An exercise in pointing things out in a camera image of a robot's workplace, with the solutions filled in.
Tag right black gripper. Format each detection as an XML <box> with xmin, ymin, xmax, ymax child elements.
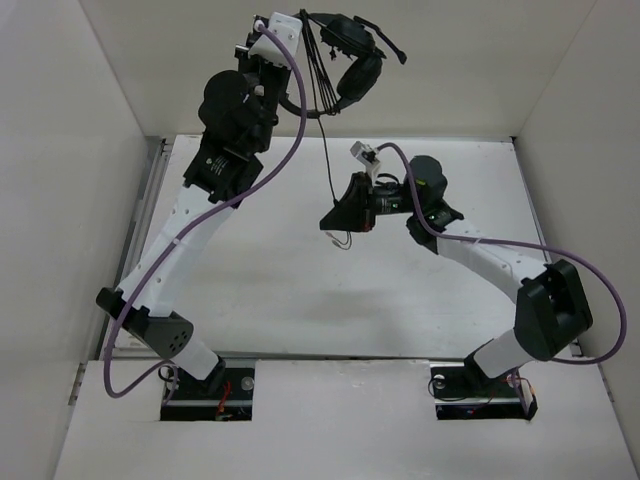
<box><xmin>320</xmin><ymin>171</ymin><xmax>422</xmax><ymax>232</ymax></box>

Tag black headphones with cable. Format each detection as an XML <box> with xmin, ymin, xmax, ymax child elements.
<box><xmin>279</xmin><ymin>8</ymin><xmax>409</xmax><ymax>250</ymax></box>

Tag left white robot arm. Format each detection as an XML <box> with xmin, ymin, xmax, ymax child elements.
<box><xmin>96</xmin><ymin>43</ymin><xmax>304</xmax><ymax>397</ymax></box>

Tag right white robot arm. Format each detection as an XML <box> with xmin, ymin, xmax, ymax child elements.
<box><xmin>319</xmin><ymin>155</ymin><xmax>593</xmax><ymax>394</ymax></box>

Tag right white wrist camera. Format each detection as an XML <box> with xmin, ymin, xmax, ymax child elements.
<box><xmin>350</xmin><ymin>141</ymin><xmax>381</xmax><ymax>183</ymax></box>

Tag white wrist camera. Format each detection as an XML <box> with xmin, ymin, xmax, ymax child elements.
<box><xmin>248</xmin><ymin>12</ymin><xmax>303</xmax><ymax>69</ymax></box>
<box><xmin>350</xmin><ymin>141</ymin><xmax>381</xmax><ymax>183</ymax></box>

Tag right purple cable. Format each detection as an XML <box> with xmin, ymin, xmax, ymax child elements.
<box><xmin>377</xmin><ymin>142</ymin><xmax>629</xmax><ymax>364</ymax></box>

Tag purple cable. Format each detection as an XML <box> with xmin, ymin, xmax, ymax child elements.
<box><xmin>377</xmin><ymin>142</ymin><xmax>629</xmax><ymax>364</ymax></box>
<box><xmin>104</xmin><ymin>19</ymin><xmax>307</xmax><ymax>399</ymax></box>

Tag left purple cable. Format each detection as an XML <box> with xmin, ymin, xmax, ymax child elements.
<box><xmin>104</xmin><ymin>19</ymin><xmax>307</xmax><ymax>399</ymax></box>

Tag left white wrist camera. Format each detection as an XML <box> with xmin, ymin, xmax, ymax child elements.
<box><xmin>248</xmin><ymin>12</ymin><xmax>303</xmax><ymax>69</ymax></box>

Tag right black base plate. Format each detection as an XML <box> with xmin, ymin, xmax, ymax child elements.
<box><xmin>427</xmin><ymin>363</ymin><xmax>538</xmax><ymax>422</ymax></box>

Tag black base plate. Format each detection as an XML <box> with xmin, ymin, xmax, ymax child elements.
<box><xmin>158</xmin><ymin>361</ymin><xmax>255</xmax><ymax>422</ymax></box>
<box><xmin>427</xmin><ymin>363</ymin><xmax>538</xmax><ymax>422</ymax></box>

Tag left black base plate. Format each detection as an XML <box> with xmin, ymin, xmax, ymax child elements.
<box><xmin>158</xmin><ymin>361</ymin><xmax>255</xmax><ymax>422</ymax></box>

